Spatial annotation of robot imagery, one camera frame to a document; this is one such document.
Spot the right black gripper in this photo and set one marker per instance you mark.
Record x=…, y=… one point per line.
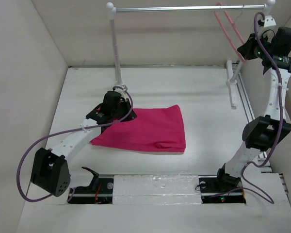
x=247, y=49

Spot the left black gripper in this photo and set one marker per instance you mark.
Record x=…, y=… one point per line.
x=132, y=116

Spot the pink trousers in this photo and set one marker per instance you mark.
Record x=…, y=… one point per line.
x=154, y=130

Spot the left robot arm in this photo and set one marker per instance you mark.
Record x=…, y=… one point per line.
x=50, y=169

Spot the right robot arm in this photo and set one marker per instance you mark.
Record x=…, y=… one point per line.
x=266, y=131

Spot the white clothes rack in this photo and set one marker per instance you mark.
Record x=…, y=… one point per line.
x=231, y=74

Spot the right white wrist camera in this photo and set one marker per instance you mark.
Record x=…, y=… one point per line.
x=268, y=21

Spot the aluminium rail right side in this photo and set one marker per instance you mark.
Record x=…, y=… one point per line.
x=243, y=94

